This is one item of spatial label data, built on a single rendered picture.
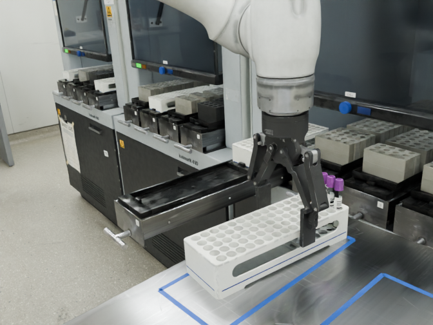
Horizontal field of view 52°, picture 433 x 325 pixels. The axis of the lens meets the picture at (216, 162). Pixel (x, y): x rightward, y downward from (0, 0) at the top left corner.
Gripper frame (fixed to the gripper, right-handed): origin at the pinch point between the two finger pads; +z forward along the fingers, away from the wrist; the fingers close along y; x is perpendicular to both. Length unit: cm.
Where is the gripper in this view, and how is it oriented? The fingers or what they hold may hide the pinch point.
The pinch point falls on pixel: (284, 221)
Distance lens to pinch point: 79.7
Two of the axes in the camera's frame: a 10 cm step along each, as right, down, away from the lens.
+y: 5.6, 2.7, -7.8
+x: 8.2, -2.5, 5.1
